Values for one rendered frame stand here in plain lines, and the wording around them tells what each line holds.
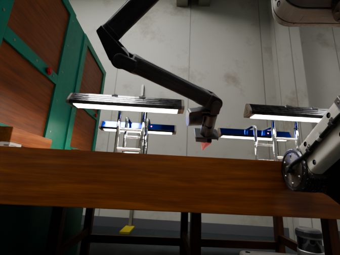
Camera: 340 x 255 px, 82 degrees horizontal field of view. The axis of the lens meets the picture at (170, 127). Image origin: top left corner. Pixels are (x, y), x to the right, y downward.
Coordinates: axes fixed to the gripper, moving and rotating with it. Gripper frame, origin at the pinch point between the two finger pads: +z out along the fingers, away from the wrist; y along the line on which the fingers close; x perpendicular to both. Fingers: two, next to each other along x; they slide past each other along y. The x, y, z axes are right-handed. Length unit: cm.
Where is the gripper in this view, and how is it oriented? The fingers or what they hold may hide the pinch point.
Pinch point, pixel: (203, 147)
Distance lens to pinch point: 94.2
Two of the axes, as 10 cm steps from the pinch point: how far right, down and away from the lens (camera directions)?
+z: -0.7, 8.0, 6.0
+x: -0.1, 6.0, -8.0
